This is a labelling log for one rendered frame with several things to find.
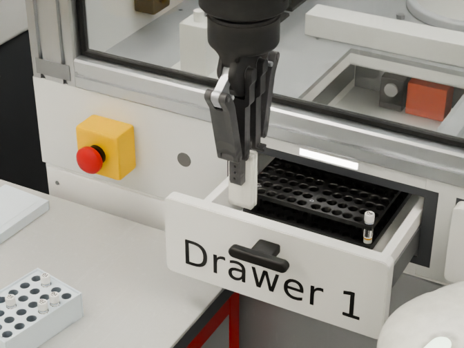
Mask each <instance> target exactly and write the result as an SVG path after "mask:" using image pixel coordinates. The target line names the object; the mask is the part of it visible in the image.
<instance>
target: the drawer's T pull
mask: <svg viewBox="0 0 464 348"><path fill-rule="evenodd" d="M228 252H229V255H230V256H231V257H232V258H236V259H239V260H242V261H245V262H249V263H251V264H255V265H258V266H260V267H264V268H267V269H270V270H273V271H277V272H280V273H285V272H286V271H287V270H288V269H289V262H288V261H287V260H285V259H282V258H278V257H276V256H277V255H278V254H279V252H280V245H279V244H275V243H272V242H269V241H266V240H258V241H257V242H256V244H255V245H254V246H253V247H252V248H251V249H250V248H246V247H244V246H240V245H238V244H233V245H232V246H231V247H230V248H229V250H228Z"/></svg>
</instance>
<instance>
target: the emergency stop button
mask: <svg viewBox="0 0 464 348"><path fill-rule="evenodd" d="M76 158H77V163H78V165H79V167H80V169H81V170H83V171H84V172H86V173H89V174H96V173H97V172H98V171H100V170H101V168H102V164H103V162H102V157H101V155H100V154H99V153H98V152H97V151H96V150H95V149H94V148H92V147H89V146H85V147H82V148H81V149H79V150H78V151H77V155H76Z"/></svg>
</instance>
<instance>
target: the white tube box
mask: <svg viewBox="0 0 464 348"><path fill-rule="evenodd" d="M42 273H46V272H45V271H43V270H41V269H39V268H36V269H35V270H33V271H31V272H30V273H28V274H26V275H25V276H23V277H21V278H19V279H18V280H16V281H14V282H13V283H11V284H9V285H8V286H6V287H4V288H3V289H1V290H0V348H37V347H39V346H40V345H42V344H43V343H45V342H46V341H47V340H49V339H51V338H52V337H53V336H55V335H57V334H58V333H59V332H61V331H63V330H64V329H65V328H67V327H69V326H70V325H71V324H73V323H74V322H76V321H78V320H79V319H80V318H82V317H84V308H83V301H82V293H81V292H80V291H78V290H76V289H74V288H72V287H71V286H69V285H67V284H66V283H64V282H62V281H61V280H58V279H57V278H55V277H53V276H52V275H50V286H49V287H42V284H41V278H40V275H41V274H42ZM53 291H56V292H57V293H59V306H57V307H52V306H50V299H49V294H50V293H51V292H53ZM8 294H13V295H14V296H15V299H16V307H15V308H14V309H7V306H6V300H5V297H6V296H7V295H8ZM40 299H46V300H47V301H48V312H47V313H45V314H40V313H39V310H38V306H37V302H38V301H39V300H40Z"/></svg>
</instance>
